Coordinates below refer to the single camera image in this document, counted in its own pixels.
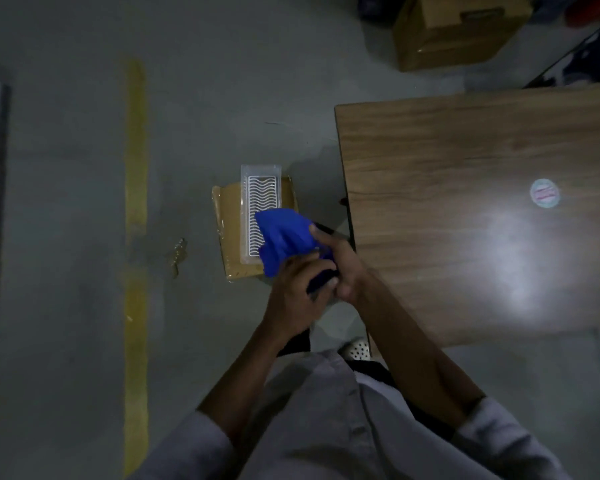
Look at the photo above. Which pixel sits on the person's left hand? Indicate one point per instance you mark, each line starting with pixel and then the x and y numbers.
pixel 292 304

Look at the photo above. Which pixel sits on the person's right hand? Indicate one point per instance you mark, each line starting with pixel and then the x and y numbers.
pixel 352 274

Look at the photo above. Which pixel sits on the blue cloth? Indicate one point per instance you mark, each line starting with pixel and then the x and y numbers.
pixel 285 234

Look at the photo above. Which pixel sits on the round white foil lid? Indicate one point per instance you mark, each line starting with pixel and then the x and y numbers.
pixel 545 193

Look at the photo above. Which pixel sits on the person's right forearm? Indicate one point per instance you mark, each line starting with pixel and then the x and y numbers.
pixel 420 364

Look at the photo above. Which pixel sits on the person's left forearm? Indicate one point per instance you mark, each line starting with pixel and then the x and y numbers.
pixel 250 384

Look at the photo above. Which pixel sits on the white perforated shoe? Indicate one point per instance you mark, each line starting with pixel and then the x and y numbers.
pixel 354 348

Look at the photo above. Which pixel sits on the black trousers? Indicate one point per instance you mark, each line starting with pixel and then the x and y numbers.
pixel 375 374

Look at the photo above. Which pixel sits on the taped brown cardboard box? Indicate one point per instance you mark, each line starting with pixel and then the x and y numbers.
pixel 227 224

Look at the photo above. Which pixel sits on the clear plastic box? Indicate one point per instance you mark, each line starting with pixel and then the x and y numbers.
pixel 260 194

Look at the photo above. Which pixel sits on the light denim shirt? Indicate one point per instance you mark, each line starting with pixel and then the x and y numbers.
pixel 320 424

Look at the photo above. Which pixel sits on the golden foil scrap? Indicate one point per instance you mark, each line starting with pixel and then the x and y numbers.
pixel 177 257

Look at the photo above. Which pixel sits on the wooden table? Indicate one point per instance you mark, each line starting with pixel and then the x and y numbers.
pixel 480 269

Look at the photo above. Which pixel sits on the dark blue small box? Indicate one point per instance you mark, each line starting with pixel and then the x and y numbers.
pixel 380 7

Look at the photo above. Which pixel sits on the black box with white label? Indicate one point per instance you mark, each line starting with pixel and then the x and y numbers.
pixel 590 59

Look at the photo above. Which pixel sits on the red plastic item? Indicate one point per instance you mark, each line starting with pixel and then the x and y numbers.
pixel 595 9

